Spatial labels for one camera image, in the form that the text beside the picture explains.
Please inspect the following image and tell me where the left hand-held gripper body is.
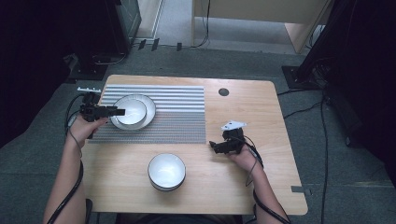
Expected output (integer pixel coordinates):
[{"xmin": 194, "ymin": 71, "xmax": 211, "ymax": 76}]
[{"xmin": 77, "ymin": 87, "xmax": 104, "ymax": 123}]

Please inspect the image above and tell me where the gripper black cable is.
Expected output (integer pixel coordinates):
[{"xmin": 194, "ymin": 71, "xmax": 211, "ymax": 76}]
[
  {"xmin": 242, "ymin": 134, "xmax": 292, "ymax": 224},
  {"xmin": 46, "ymin": 92, "xmax": 86, "ymax": 224}
]

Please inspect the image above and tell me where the black stand base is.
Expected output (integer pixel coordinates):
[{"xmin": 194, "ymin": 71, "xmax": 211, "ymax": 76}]
[
  {"xmin": 68, "ymin": 54, "xmax": 108, "ymax": 82},
  {"xmin": 281, "ymin": 64, "xmax": 322, "ymax": 91}
]

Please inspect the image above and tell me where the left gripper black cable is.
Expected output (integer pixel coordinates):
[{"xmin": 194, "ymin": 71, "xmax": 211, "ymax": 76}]
[{"xmin": 46, "ymin": 92, "xmax": 86, "ymax": 224}]

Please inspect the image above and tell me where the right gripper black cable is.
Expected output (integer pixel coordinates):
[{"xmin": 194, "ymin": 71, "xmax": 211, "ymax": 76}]
[{"xmin": 242, "ymin": 134, "xmax": 292, "ymax": 224}]

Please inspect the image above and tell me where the person's dark clothing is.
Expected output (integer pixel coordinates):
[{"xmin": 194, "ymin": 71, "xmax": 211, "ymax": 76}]
[{"xmin": 115, "ymin": 214, "xmax": 245, "ymax": 224}]

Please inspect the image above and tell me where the white plate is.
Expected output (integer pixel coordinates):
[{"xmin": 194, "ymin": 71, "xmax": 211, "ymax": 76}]
[{"xmin": 109, "ymin": 93, "xmax": 157, "ymax": 132}]

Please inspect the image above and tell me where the grey tape strip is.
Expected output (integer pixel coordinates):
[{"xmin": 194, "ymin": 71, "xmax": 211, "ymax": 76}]
[{"xmin": 290, "ymin": 185, "xmax": 312, "ymax": 196}]

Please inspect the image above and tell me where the dark curtain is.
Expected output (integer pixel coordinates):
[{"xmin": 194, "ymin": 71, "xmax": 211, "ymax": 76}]
[
  {"xmin": 323, "ymin": 0, "xmax": 396, "ymax": 188},
  {"xmin": 0, "ymin": 0, "xmax": 120, "ymax": 148}
]

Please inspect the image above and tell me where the black hanging cable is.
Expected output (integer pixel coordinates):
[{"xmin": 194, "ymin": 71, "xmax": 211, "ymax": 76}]
[{"xmin": 190, "ymin": 0, "xmax": 211, "ymax": 49}]

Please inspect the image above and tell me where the black floor cable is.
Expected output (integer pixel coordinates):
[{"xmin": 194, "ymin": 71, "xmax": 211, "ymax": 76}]
[
  {"xmin": 276, "ymin": 88, "xmax": 310, "ymax": 97},
  {"xmin": 318, "ymin": 96, "xmax": 330, "ymax": 224},
  {"xmin": 283, "ymin": 101, "xmax": 325, "ymax": 120}
]

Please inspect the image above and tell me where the grey striped placemat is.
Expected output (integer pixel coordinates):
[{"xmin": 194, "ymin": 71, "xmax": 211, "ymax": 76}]
[{"xmin": 88, "ymin": 84, "xmax": 207, "ymax": 145}]

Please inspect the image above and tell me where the light wooden desk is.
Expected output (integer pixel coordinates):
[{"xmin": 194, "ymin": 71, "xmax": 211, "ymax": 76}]
[{"xmin": 191, "ymin": 0, "xmax": 332, "ymax": 55}]

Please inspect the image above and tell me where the black equipment case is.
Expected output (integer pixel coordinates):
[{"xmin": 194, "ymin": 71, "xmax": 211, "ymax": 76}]
[{"xmin": 105, "ymin": 0, "xmax": 143, "ymax": 54}]

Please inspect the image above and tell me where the person's left hand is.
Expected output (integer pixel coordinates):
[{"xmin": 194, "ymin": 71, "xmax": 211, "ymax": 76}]
[{"xmin": 66, "ymin": 114, "xmax": 108, "ymax": 148}]

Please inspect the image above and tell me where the person's right hand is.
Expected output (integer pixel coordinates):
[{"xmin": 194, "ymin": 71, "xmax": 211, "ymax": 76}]
[{"xmin": 227, "ymin": 147, "xmax": 262, "ymax": 174}]

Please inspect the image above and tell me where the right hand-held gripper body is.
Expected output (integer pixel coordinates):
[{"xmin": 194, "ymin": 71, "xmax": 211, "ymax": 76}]
[{"xmin": 220, "ymin": 120, "xmax": 248, "ymax": 155}]

